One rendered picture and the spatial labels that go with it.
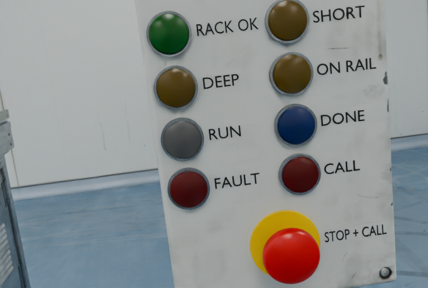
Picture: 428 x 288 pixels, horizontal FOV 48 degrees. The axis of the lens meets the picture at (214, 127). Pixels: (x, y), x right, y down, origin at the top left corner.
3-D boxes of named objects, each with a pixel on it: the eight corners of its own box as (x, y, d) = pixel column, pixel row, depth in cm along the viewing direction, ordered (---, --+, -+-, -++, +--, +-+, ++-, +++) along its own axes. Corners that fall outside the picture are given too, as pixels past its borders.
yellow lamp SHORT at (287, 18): (311, 39, 32) (307, -4, 31) (270, 43, 32) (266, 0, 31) (307, 39, 33) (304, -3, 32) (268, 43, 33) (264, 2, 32)
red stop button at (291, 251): (325, 284, 33) (321, 230, 32) (267, 292, 33) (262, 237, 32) (307, 255, 37) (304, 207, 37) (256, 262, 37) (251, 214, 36)
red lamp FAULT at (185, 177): (211, 207, 34) (206, 169, 33) (171, 212, 33) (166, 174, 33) (209, 203, 34) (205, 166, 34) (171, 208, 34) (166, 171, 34)
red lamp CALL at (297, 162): (322, 192, 34) (319, 155, 33) (284, 197, 34) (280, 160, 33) (319, 188, 35) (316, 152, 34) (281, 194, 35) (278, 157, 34)
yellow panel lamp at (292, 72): (314, 92, 33) (311, 51, 32) (275, 97, 33) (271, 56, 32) (311, 90, 33) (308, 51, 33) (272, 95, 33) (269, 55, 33)
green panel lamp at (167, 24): (192, 52, 32) (187, 9, 31) (150, 57, 31) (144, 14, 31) (192, 52, 32) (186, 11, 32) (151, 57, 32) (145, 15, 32)
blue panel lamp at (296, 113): (318, 143, 33) (315, 104, 33) (279, 148, 33) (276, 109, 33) (315, 141, 34) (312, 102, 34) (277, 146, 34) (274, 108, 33)
